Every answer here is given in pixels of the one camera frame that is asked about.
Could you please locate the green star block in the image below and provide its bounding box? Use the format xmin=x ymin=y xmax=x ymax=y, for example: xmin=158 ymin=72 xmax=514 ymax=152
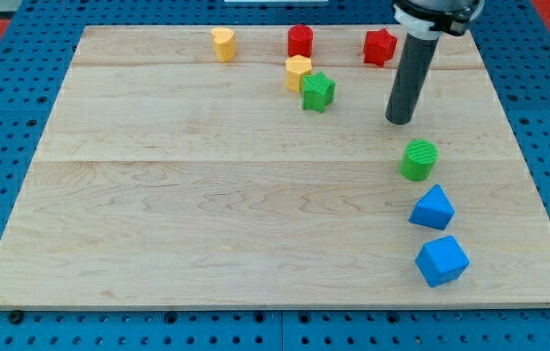
xmin=301 ymin=72 xmax=335 ymax=113

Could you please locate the green cylinder block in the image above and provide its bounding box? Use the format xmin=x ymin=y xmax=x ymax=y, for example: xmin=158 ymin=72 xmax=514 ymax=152
xmin=399 ymin=139 xmax=439 ymax=181

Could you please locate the red star block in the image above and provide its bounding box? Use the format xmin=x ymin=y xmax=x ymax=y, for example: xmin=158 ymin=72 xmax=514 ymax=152
xmin=363 ymin=29 xmax=398 ymax=67

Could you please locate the blue cube block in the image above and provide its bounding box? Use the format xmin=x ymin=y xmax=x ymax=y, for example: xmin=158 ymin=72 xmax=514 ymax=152
xmin=415 ymin=235 xmax=470 ymax=288

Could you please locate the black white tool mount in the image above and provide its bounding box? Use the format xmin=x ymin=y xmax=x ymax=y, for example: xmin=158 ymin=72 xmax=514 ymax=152
xmin=392 ymin=0 xmax=485 ymax=40

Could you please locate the yellow heart block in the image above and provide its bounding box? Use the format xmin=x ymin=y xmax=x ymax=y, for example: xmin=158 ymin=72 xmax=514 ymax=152
xmin=211 ymin=27 xmax=237 ymax=63

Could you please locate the wooden board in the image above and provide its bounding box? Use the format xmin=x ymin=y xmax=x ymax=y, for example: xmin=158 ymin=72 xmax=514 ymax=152
xmin=0 ymin=25 xmax=550 ymax=311

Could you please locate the red cylinder block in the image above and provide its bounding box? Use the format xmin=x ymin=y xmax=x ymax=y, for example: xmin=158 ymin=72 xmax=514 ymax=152
xmin=287 ymin=24 xmax=314 ymax=58

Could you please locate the blue triangle block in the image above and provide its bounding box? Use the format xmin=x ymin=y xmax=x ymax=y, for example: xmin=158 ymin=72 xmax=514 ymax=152
xmin=409 ymin=184 xmax=455 ymax=230

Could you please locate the yellow hexagon block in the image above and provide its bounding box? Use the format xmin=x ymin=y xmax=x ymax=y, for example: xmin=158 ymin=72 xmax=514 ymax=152
xmin=285 ymin=55 xmax=313 ymax=93

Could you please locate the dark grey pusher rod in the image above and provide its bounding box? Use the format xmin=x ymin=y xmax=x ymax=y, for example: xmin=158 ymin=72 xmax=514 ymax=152
xmin=385 ymin=34 xmax=439 ymax=125

